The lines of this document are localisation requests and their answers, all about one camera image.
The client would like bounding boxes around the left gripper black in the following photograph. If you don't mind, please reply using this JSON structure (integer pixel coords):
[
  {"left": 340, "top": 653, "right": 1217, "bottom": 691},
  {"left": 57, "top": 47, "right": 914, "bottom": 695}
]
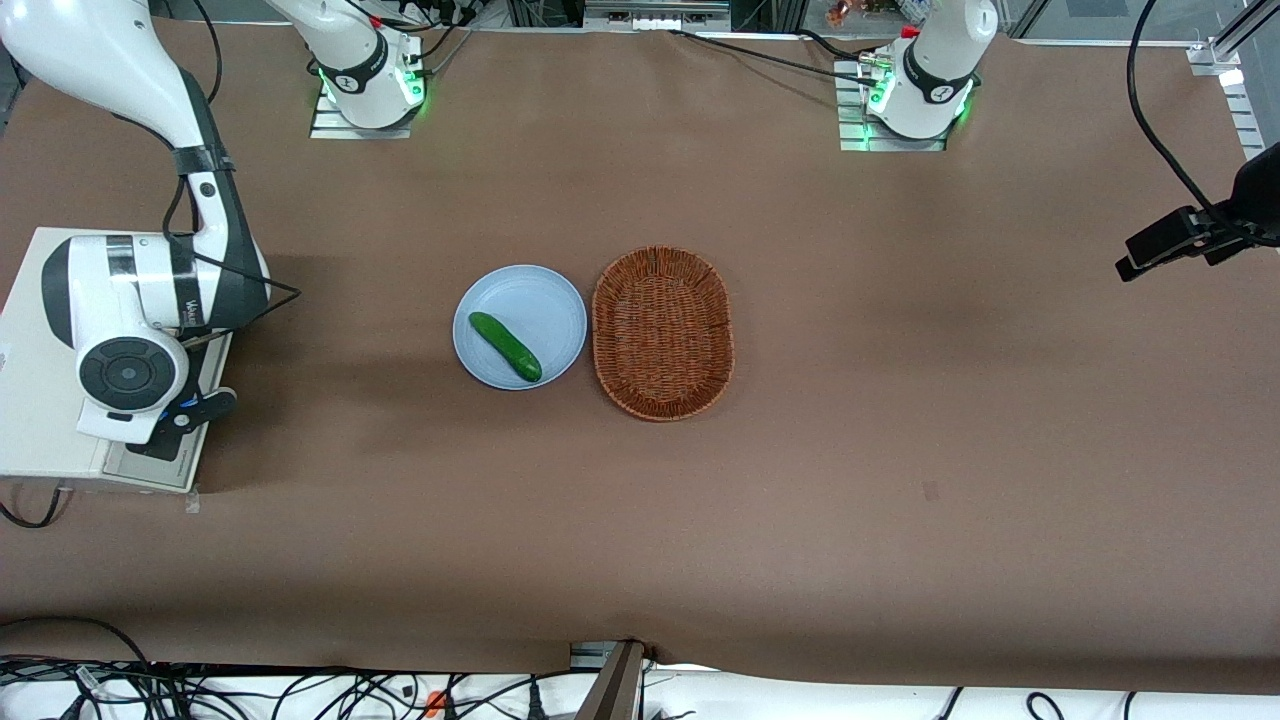
[{"left": 1203, "top": 143, "right": 1280, "bottom": 268}]

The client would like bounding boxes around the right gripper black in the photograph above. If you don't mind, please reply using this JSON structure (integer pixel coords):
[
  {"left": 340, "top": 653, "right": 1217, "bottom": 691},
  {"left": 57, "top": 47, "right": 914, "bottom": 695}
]
[{"left": 125, "top": 424, "right": 184, "bottom": 463}]

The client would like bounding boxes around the white toaster oven body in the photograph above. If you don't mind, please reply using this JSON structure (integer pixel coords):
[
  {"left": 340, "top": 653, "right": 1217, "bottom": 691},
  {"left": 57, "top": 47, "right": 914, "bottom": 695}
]
[{"left": 0, "top": 227, "right": 131, "bottom": 483}]

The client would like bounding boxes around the green cucumber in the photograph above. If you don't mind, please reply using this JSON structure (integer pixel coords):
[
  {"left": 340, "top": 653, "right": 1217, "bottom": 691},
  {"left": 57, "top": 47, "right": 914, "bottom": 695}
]
[{"left": 468, "top": 311, "right": 544, "bottom": 384}]

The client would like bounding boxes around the light blue round plate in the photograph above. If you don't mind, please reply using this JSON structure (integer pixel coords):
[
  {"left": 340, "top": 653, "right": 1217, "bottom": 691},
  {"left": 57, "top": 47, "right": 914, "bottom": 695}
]
[{"left": 452, "top": 264, "right": 589, "bottom": 391}]

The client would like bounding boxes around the brown oval wicker basket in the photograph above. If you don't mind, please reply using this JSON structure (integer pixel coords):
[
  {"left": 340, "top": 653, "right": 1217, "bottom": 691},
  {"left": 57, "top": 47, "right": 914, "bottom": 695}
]
[{"left": 592, "top": 246, "right": 736, "bottom": 422}]

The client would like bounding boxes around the grey device box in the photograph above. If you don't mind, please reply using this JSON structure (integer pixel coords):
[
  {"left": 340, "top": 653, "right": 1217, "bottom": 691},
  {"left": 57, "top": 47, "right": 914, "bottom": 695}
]
[{"left": 583, "top": 0, "right": 732, "bottom": 32}]

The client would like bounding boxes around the black oven power cable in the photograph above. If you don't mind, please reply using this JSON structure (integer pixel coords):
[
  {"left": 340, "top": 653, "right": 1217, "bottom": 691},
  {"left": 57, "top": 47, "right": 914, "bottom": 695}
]
[{"left": 0, "top": 482, "right": 66, "bottom": 529}]

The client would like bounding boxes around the aluminium frame rail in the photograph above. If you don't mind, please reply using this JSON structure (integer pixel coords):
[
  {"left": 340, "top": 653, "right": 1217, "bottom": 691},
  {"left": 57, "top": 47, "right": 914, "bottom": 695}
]
[{"left": 1186, "top": 0, "right": 1280, "bottom": 161}]

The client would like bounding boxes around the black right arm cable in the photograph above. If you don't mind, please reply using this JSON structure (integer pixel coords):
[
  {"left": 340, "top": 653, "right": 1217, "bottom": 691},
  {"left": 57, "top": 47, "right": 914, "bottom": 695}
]
[{"left": 163, "top": 0, "right": 303, "bottom": 347}]

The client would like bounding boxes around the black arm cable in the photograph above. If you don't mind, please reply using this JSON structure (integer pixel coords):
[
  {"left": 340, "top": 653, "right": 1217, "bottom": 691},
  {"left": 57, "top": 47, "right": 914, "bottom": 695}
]
[
  {"left": 163, "top": 0, "right": 303, "bottom": 347},
  {"left": 1126, "top": 0, "right": 1219, "bottom": 211}
]

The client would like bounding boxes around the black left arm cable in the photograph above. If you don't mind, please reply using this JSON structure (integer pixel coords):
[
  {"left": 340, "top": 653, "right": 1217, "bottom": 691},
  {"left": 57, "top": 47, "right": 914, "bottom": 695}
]
[{"left": 1126, "top": 0, "right": 1219, "bottom": 211}]

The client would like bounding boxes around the long black table cable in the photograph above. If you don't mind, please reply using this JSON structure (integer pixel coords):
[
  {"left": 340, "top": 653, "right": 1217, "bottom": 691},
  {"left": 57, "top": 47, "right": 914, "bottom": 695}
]
[{"left": 665, "top": 28, "right": 886, "bottom": 86}]

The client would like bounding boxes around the brown metal post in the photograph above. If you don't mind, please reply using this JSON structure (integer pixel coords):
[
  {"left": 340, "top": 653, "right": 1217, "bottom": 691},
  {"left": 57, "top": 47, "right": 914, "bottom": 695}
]
[{"left": 575, "top": 640, "right": 647, "bottom": 720}]

